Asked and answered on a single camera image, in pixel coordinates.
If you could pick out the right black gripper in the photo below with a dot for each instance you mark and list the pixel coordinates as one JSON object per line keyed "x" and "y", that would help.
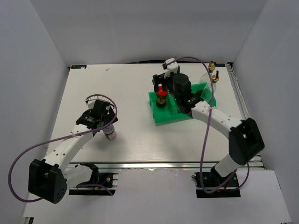
{"x": 160, "y": 79}

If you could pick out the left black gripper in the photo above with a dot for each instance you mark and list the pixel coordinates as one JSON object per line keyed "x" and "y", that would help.
{"x": 110, "y": 115}

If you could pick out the red cap sauce bottle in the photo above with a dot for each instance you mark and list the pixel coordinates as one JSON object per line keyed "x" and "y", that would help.
{"x": 161, "y": 97}

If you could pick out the red label spice jar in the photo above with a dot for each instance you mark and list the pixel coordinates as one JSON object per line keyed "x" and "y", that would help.
{"x": 111, "y": 133}

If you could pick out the green three-compartment bin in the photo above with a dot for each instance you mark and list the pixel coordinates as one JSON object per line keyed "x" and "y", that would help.
{"x": 168, "y": 112}

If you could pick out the clear oil bottle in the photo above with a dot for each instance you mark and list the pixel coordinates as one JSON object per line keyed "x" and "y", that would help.
{"x": 206, "y": 77}

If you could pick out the oil bottle with dark contents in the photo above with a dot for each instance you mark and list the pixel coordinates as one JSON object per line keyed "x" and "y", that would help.
{"x": 210, "y": 88}

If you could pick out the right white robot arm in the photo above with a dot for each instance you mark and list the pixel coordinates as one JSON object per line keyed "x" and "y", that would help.
{"x": 244, "y": 137}

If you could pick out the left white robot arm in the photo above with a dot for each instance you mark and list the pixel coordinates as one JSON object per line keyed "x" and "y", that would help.
{"x": 49, "y": 178}

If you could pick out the left blue table sticker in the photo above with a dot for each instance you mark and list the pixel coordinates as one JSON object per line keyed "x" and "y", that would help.
{"x": 78, "y": 66}

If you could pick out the blue table sticker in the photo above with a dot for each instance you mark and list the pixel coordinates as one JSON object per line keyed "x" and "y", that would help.
{"x": 220, "y": 65}
{"x": 78, "y": 66}

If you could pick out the right blue table sticker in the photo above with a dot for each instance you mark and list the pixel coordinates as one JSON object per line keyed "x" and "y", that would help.
{"x": 220, "y": 65}

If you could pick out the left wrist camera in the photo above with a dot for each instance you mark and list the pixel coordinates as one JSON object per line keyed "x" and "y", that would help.
{"x": 90, "y": 102}

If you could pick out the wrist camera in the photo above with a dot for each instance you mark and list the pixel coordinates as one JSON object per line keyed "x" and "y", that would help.
{"x": 90, "y": 102}
{"x": 170, "y": 66}

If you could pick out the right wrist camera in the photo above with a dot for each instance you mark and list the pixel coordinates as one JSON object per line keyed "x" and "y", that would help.
{"x": 170, "y": 66}

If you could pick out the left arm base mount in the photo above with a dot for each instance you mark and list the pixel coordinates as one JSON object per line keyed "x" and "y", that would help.
{"x": 86, "y": 180}

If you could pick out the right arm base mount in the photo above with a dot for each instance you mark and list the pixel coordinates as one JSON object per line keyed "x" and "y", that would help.
{"x": 210, "y": 182}

